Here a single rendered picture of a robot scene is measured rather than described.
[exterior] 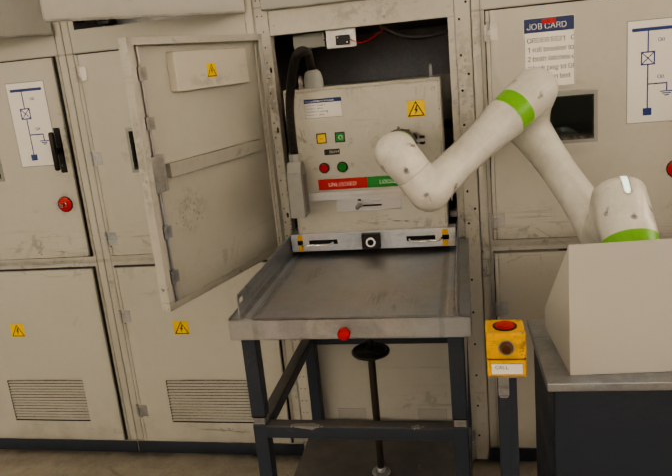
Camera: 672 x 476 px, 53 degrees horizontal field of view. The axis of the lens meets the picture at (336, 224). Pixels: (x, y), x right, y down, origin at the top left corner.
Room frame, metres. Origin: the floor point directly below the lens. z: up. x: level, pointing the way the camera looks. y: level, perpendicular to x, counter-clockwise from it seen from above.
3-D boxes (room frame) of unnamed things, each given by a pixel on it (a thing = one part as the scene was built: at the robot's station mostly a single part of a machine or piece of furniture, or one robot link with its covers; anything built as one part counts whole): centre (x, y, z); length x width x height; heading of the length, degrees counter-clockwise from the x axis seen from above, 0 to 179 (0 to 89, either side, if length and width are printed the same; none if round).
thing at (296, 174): (2.08, 0.11, 1.09); 0.08 x 0.05 x 0.17; 168
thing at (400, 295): (1.90, -0.07, 0.82); 0.68 x 0.62 x 0.06; 168
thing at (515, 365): (1.30, -0.33, 0.85); 0.08 x 0.08 x 0.10; 78
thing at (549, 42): (2.09, -0.70, 1.43); 0.15 x 0.01 x 0.21; 78
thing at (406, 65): (2.62, -0.22, 1.18); 0.78 x 0.69 x 0.79; 168
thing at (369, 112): (2.10, -0.11, 1.15); 0.48 x 0.01 x 0.48; 78
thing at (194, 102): (2.05, 0.36, 1.21); 0.63 x 0.07 x 0.74; 152
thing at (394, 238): (2.12, -0.12, 0.90); 0.54 x 0.05 x 0.06; 78
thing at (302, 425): (1.90, -0.07, 0.46); 0.64 x 0.58 x 0.66; 168
